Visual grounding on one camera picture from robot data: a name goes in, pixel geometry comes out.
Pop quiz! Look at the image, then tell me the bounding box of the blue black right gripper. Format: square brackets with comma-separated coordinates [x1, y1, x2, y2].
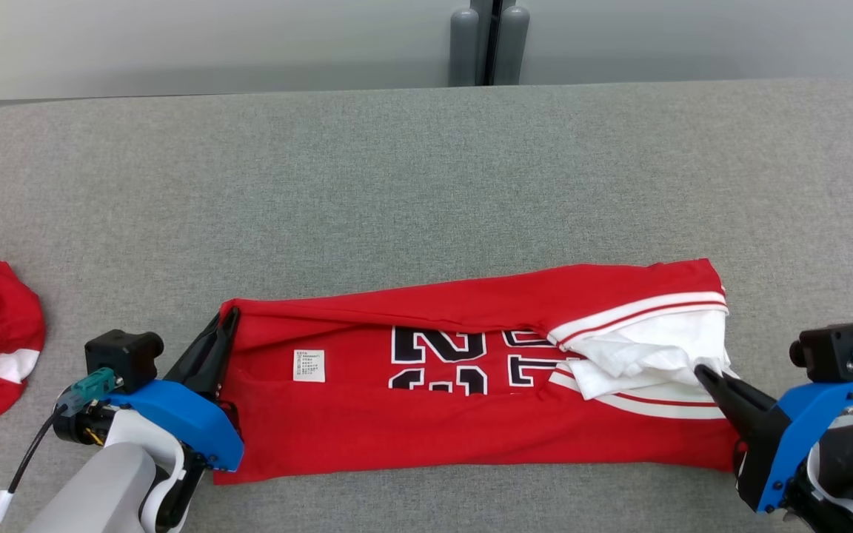
[693, 364, 853, 514]

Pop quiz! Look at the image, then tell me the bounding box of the grey partition post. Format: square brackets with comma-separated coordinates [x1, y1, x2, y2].
[469, 0, 516, 86]

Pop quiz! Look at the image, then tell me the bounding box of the grey fabric sofa seat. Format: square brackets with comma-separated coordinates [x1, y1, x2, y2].
[0, 78, 853, 533]

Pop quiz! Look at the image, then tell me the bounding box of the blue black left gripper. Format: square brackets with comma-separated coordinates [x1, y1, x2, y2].
[104, 308, 246, 472]

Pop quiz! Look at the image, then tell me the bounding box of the red jersey with number print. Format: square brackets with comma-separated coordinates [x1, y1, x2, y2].
[212, 258, 742, 486]

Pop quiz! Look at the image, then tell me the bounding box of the left black cable teal plug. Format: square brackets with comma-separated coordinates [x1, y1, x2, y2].
[0, 368, 116, 533]

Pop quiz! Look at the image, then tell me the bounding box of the grey cylindrical bumper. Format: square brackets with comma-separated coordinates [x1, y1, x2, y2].
[493, 5, 530, 86]
[449, 7, 480, 87]

